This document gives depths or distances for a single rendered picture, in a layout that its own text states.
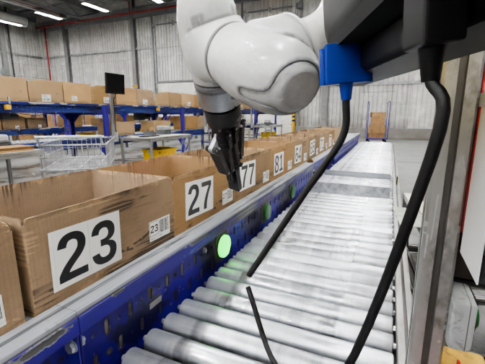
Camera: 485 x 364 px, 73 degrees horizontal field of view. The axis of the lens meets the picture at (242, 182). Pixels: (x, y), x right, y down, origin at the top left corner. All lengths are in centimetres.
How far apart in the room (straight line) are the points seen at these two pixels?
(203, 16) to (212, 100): 15
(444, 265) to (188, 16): 51
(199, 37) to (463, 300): 52
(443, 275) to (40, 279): 61
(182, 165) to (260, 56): 94
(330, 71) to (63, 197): 83
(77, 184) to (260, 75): 73
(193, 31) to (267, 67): 18
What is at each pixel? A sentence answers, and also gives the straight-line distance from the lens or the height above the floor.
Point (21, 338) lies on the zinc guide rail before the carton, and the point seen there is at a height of 89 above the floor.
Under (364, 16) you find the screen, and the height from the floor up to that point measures 128.
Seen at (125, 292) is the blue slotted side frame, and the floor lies 87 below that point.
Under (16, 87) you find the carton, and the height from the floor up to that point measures 159.
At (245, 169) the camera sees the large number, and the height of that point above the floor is 100.
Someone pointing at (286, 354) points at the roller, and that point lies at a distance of 73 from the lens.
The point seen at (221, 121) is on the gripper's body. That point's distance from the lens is 65.
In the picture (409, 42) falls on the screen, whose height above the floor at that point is 125.
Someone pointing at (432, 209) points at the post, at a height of 110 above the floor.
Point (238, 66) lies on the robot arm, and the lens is 46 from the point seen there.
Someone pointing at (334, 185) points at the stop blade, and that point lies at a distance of 202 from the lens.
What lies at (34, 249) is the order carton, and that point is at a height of 100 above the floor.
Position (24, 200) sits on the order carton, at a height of 101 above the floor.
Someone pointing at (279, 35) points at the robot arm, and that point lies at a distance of 47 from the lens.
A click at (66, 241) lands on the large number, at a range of 66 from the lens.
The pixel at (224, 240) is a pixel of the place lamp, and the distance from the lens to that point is 101.
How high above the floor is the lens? 121
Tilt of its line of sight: 12 degrees down
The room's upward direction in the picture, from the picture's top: straight up
